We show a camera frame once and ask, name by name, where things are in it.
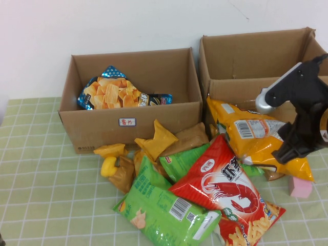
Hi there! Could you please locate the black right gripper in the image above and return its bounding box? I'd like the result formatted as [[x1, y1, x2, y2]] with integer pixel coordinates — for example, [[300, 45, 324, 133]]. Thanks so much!
[[271, 101, 326, 165]]

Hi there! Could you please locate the large yellow chips bag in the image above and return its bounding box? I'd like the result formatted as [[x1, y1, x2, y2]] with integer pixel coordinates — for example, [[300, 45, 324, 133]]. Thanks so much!
[[206, 96, 315, 183]]

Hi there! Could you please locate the blue ridged chips bag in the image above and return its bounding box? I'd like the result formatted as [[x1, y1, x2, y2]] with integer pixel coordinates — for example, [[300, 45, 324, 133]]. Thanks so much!
[[76, 65, 173, 111]]

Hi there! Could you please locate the brown snack packet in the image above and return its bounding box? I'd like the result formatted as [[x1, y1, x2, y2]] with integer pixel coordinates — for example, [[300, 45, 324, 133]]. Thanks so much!
[[263, 168, 285, 182], [158, 122, 210, 157], [107, 155, 136, 195]]

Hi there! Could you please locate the orange snack packet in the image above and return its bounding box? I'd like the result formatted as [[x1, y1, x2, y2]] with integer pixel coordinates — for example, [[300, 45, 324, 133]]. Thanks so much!
[[132, 149, 157, 177]]

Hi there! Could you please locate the pink foam cube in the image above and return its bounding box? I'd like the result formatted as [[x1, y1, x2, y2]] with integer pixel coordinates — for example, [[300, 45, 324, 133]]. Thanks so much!
[[289, 175, 313, 198]]

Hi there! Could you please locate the red shrimp chips bag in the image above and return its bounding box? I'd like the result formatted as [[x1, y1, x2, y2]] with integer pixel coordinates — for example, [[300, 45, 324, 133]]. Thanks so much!
[[168, 134, 286, 246]]

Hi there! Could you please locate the large taped cardboard box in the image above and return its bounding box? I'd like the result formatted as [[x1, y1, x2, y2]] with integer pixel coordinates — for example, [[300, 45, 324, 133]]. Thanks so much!
[[198, 27, 328, 134]]

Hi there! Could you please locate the large green chips bag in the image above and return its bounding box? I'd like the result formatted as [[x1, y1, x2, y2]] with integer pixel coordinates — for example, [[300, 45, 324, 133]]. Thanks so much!
[[112, 186, 222, 246]]

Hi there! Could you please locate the yellow rubber toy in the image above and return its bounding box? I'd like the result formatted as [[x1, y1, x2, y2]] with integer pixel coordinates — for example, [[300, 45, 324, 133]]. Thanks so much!
[[100, 156, 120, 178]]

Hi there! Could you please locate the cardboard box with small label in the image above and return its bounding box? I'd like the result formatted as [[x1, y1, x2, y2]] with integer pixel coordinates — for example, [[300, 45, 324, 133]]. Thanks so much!
[[57, 47, 203, 154]]

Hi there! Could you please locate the green checked tablecloth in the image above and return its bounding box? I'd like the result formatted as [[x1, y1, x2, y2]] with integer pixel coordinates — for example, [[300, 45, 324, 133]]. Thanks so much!
[[0, 97, 328, 246]]

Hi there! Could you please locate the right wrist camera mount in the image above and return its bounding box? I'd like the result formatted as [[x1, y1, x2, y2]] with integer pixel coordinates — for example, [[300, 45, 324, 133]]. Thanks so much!
[[255, 61, 328, 115]]

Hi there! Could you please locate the black cable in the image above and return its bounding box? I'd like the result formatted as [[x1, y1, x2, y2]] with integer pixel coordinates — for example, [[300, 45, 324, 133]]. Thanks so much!
[[311, 53, 328, 68]]

